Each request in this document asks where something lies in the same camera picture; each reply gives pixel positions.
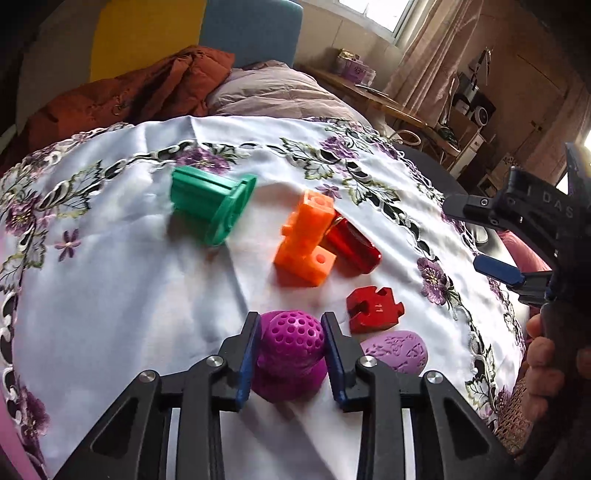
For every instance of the woven rattan chair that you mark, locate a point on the woven rattan chair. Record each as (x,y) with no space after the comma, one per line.
(512,415)

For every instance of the red translucent plastic part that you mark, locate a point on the red translucent plastic part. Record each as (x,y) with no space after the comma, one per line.
(353,247)

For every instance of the pink cushion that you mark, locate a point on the pink cushion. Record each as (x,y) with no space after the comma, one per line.
(526,254)

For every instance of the pale pink duvet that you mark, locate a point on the pale pink duvet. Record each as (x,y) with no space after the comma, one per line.
(277,92)

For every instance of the purple oval toy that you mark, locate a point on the purple oval toy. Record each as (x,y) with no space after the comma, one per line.
(397,353)

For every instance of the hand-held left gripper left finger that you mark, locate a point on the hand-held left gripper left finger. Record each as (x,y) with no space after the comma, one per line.
(244,364)

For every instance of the orange plastic block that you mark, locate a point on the orange plastic block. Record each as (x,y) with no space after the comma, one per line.
(302,235)

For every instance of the person's right hand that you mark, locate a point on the person's right hand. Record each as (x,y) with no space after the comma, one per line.
(540,369)

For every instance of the red puzzle piece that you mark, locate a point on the red puzzle piece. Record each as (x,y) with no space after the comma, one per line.
(369,309)

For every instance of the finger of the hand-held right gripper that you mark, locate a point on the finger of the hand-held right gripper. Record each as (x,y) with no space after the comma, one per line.
(498,270)
(475,207)

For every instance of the purple perforated toy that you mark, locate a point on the purple perforated toy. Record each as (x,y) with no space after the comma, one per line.
(288,350)

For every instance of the rust quilted jacket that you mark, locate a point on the rust quilted jacket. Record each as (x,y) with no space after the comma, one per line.
(115,101)

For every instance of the pink patterned curtain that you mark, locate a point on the pink patterned curtain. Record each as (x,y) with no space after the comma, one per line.
(429,60)

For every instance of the window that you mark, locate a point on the window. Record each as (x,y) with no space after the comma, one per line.
(374,18)

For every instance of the white embroidered tablecloth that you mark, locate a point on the white embroidered tablecloth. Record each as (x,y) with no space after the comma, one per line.
(115,300)

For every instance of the green plastic spool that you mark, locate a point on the green plastic spool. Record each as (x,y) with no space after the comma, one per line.
(198,194)

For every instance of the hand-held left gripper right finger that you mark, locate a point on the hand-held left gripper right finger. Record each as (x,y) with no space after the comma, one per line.
(334,364)

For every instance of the purple gift box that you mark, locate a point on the purple gift box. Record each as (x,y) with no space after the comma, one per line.
(358,69)

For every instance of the wooden window shelf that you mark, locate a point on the wooden window shelf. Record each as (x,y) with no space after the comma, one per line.
(355,92)

